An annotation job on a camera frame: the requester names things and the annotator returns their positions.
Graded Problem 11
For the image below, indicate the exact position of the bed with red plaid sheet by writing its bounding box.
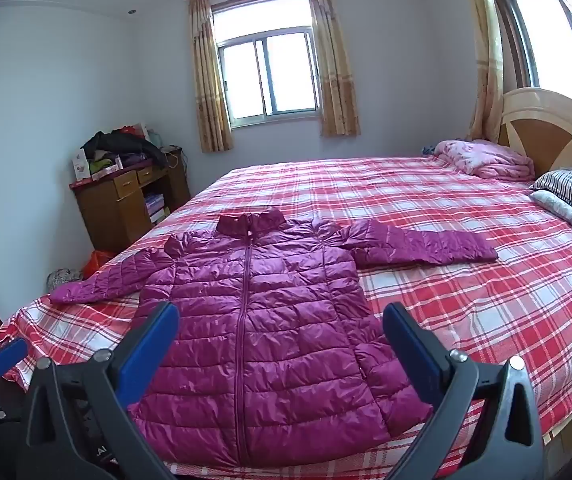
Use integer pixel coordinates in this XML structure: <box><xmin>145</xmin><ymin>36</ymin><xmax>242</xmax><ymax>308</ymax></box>
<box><xmin>0</xmin><ymin>152</ymin><xmax>572</xmax><ymax>480</ymax></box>

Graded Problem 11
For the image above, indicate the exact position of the white cardboard box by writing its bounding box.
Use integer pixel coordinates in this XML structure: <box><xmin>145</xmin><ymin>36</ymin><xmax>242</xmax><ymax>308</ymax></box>
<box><xmin>71</xmin><ymin>149</ymin><xmax>92</xmax><ymax>182</ymax></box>

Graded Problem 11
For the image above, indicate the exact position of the yellow patterned curtain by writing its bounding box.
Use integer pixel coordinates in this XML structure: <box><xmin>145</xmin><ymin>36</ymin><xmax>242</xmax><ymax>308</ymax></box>
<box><xmin>187</xmin><ymin>0</ymin><xmax>234</xmax><ymax>153</ymax></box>
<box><xmin>458</xmin><ymin>0</ymin><xmax>506</xmax><ymax>141</ymax></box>
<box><xmin>305</xmin><ymin>0</ymin><xmax>361</xmax><ymax>137</ymax></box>

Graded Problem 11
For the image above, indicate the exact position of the folded pink quilt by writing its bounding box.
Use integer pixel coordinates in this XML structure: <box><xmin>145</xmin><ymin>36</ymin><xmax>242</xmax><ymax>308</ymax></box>
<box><xmin>433</xmin><ymin>139</ymin><xmax>535</xmax><ymax>181</ymax></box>

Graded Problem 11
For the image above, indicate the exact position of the sliding window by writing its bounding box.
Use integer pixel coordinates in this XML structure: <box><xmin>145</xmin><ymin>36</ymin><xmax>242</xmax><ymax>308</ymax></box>
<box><xmin>211</xmin><ymin>0</ymin><xmax>324</xmax><ymax>128</ymax></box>

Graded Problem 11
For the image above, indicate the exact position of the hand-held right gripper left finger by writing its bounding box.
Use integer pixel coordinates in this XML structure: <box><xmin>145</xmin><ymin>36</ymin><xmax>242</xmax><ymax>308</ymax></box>
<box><xmin>16</xmin><ymin>301</ymin><xmax>181</xmax><ymax>480</ymax></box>

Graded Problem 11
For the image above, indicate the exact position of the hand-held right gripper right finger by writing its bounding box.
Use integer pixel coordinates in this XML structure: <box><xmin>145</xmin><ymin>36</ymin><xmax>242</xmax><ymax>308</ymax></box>
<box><xmin>382</xmin><ymin>302</ymin><xmax>546</xmax><ymax>480</ymax></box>

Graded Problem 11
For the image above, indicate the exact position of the wooden headboard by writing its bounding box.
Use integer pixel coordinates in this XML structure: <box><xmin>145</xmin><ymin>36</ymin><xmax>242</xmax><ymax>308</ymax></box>
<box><xmin>496</xmin><ymin>87</ymin><xmax>572</xmax><ymax>181</ymax></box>

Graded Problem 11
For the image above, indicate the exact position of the grey floral bag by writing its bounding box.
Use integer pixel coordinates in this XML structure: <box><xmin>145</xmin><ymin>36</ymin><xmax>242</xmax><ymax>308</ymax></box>
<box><xmin>46</xmin><ymin>267</ymin><xmax>84</xmax><ymax>293</ymax></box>

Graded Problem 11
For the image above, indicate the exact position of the wooden desk with drawers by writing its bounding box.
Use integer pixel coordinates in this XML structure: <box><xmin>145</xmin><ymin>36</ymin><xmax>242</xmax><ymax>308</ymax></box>
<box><xmin>69</xmin><ymin>147</ymin><xmax>191</xmax><ymax>256</ymax></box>

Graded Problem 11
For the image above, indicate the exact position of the grey floral pillow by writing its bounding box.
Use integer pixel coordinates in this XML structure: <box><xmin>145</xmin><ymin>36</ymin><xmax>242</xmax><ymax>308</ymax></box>
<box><xmin>530</xmin><ymin>190</ymin><xmax>572</xmax><ymax>251</ymax></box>

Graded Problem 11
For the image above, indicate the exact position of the pile of dark clothes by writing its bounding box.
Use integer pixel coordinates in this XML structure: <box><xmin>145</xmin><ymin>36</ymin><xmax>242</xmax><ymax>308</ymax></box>
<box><xmin>81</xmin><ymin>131</ymin><xmax>167</xmax><ymax>168</ymax></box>

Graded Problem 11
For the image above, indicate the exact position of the magenta puffer jacket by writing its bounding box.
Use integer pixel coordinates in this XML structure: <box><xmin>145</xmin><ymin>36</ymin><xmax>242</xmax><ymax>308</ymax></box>
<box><xmin>48</xmin><ymin>212</ymin><xmax>499</xmax><ymax>468</ymax></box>

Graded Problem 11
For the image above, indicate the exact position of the large side window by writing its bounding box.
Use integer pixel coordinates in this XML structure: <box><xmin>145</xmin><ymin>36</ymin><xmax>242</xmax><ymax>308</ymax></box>
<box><xmin>486</xmin><ymin>0</ymin><xmax>572</xmax><ymax>111</ymax></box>

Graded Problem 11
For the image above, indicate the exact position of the red plastic bag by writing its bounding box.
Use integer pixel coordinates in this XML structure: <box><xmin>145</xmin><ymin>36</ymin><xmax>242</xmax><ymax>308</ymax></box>
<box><xmin>82</xmin><ymin>250</ymin><xmax>117</xmax><ymax>281</ymax></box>

